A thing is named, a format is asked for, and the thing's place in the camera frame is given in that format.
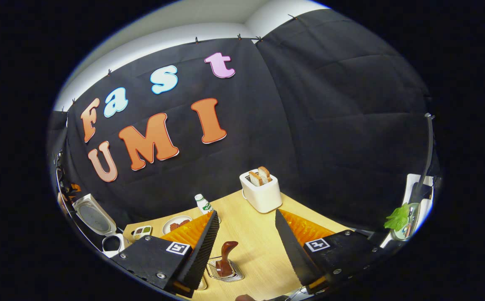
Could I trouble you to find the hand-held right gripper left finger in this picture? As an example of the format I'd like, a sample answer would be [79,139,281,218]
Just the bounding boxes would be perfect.
[110,210,221,298]

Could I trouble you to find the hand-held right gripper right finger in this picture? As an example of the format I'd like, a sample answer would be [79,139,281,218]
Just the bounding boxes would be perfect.
[275,209,389,295]

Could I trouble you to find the brown wooden spoon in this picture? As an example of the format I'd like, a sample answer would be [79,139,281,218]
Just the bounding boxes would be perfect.
[215,241,239,278]

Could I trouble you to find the white rice cooker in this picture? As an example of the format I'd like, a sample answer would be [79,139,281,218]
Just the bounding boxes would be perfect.
[72,193,126,259]

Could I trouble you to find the metal wire chopstick holder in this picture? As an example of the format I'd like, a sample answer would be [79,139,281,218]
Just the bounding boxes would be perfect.
[205,256,245,283]

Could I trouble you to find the white round plate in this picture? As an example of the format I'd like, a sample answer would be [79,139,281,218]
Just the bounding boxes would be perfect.
[162,215,194,236]

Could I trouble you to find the white drink bottle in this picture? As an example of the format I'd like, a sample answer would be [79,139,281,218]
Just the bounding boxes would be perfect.
[194,194,215,215]

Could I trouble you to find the white toaster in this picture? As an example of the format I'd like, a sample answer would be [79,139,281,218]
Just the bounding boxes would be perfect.
[239,166,283,214]

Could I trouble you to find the white divided sauce dish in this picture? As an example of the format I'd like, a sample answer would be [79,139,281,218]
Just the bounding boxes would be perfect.
[132,225,153,241]

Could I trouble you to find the green leafy vegetable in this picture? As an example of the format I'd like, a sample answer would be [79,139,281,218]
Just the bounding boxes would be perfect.
[383,203,413,231]

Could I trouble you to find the black backdrop cloth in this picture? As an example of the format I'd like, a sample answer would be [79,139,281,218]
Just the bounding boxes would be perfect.
[46,8,435,235]

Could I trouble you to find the black stand pole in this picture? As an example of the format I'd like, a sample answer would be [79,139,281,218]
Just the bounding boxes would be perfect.
[410,112,436,205]

